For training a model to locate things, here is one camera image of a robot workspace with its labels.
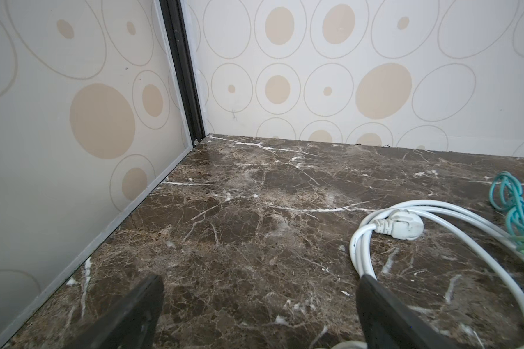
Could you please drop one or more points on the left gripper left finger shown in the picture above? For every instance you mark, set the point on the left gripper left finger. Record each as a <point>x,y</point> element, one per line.
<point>131,322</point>

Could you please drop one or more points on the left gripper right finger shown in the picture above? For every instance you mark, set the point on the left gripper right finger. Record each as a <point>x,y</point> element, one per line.
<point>388,323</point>

